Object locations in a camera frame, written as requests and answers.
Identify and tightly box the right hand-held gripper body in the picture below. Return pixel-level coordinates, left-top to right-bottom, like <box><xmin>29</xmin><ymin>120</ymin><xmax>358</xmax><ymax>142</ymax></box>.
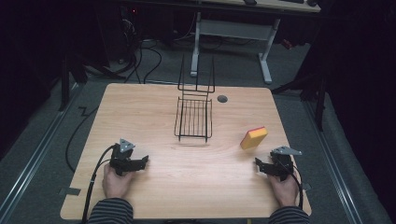
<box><xmin>268</xmin><ymin>146</ymin><xmax>304</xmax><ymax>182</ymax></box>

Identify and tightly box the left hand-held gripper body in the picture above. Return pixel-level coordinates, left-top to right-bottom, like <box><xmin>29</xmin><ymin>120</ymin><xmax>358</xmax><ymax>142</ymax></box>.
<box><xmin>109</xmin><ymin>138</ymin><xmax>140</xmax><ymax>177</ymax></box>

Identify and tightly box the person's left hand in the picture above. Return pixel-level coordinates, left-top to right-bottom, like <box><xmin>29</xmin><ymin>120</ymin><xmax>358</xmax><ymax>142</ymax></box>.
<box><xmin>102</xmin><ymin>162</ymin><xmax>135</xmax><ymax>201</ymax></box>

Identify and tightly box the person's right hand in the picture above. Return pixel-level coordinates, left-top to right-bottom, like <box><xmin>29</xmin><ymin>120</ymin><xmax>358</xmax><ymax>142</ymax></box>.
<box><xmin>266</xmin><ymin>173</ymin><xmax>301</xmax><ymax>208</ymax></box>

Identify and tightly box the yellow sponge with red side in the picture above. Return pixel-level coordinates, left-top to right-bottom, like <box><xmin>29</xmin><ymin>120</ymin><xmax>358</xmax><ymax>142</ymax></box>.
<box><xmin>239</xmin><ymin>125</ymin><xmax>269</xmax><ymax>150</ymax></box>

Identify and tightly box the grey tape strip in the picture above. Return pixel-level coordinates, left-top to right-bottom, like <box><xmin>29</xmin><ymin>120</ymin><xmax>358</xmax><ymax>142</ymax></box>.
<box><xmin>58</xmin><ymin>187</ymin><xmax>82</xmax><ymax>197</ymax></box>

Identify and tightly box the black metal stand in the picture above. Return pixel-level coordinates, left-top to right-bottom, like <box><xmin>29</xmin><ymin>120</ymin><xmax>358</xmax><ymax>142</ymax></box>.
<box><xmin>57</xmin><ymin>52</ymin><xmax>90</xmax><ymax>113</ymax></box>
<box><xmin>270</xmin><ymin>62</ymin><xmax>329</xmax><ymax>133</ymax></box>

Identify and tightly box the white-legged desk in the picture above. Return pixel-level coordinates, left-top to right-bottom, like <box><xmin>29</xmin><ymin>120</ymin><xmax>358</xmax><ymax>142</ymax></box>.
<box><xmin>189</xmin><ymin>0</ymin><xmax>322</xmax><ymax>86</ymax></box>

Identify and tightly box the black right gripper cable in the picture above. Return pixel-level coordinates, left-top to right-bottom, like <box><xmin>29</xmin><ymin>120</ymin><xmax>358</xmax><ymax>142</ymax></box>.
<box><xmin>276</xmin><ymin>157</ymin><xmax>304</xmax><ymax>210</ymax></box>

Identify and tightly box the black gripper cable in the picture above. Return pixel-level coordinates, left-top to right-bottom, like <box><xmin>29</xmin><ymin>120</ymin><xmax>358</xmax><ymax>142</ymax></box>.
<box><xmin>80</xmin><ymin>144</ymin><xmax>117</xmax><ymax>224</ymax></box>
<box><xmin>276</xmin><ymin>157</ymin><xmax>304</xmax><ymax>210</ymax></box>

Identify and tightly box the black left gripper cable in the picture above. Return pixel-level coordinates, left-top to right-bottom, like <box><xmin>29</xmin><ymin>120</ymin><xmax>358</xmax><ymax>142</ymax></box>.
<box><xmin>80</xmin><ymin>144</ymin><xmax>117</xmax><ymax>224</ymax></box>

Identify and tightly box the metal floor rail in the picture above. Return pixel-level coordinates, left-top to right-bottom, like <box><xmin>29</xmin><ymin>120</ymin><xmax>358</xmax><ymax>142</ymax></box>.
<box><xmin>303</xmin><ymin>100</ymin><xmax>366</xmax><ymax>224</ymax></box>
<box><xmin>0</xmin><ymin>81</ymin><xmax>83</xmax><ymax>222</ymax></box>

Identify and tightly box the black floor cable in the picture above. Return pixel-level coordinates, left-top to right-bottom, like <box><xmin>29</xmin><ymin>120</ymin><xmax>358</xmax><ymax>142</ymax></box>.
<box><xmin>64</xmin><ymin>105</ymin><xmax>100</xmax><ymax>174</ymax></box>

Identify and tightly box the black wire rack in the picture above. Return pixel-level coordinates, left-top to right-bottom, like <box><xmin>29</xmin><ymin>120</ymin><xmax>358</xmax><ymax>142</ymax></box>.
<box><xmin>174</xmin><ymin>55</ymin><xmax>217</xmax><ymax>144</ymax></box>

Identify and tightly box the bundle of black cables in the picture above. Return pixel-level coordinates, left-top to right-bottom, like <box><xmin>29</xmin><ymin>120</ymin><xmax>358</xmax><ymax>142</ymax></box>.
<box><xmin>83</xmin><ymin>6</ymin><xmax>163</xmax><ymax>85</ymax></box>

